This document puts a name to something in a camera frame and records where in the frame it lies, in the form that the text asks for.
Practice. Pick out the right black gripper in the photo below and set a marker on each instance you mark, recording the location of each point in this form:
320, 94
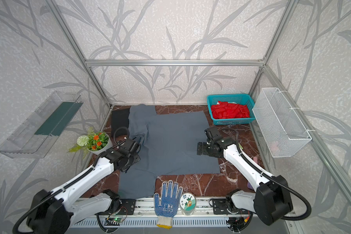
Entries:
204, 148

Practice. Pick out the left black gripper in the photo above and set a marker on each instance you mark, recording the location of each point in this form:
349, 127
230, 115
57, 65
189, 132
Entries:
134, 143

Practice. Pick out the grey t shirt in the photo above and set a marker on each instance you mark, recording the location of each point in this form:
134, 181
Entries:
168, 147

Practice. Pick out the teal plastic basket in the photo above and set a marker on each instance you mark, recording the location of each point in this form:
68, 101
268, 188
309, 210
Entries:
243, 99

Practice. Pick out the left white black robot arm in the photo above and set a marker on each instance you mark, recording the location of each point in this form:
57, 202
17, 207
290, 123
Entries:
56, 211

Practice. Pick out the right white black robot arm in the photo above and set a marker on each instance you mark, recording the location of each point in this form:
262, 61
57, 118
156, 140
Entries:
271, 197

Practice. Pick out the potted artificial flower plant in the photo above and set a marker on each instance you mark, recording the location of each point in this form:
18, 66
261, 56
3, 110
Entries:
92, 142

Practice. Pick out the folded black t shirt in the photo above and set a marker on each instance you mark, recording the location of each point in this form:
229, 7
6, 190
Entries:
120, 122

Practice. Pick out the red t shirt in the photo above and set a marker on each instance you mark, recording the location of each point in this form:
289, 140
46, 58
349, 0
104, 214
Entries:
226, 110

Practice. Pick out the round tin with cartoon label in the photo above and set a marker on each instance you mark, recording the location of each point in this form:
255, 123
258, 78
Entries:
187, 203

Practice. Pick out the blue dotted work glove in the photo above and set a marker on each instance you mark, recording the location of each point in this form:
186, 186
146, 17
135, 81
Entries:
166, 204

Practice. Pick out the green circuit board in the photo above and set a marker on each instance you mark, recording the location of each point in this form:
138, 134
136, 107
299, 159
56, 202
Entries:
114, 221

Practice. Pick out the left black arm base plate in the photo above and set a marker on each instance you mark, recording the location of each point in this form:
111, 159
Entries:
122, 207

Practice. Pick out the aluminium front rail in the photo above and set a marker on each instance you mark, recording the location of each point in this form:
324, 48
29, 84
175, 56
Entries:
143, 207

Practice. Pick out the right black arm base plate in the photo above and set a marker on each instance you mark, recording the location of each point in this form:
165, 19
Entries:
226, 207

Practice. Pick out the white wire mesh basket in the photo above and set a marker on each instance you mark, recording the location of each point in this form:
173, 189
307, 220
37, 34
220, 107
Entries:
284, 132

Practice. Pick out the clear plastic wall shelf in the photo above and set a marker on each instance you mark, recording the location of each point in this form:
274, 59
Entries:
34, 138

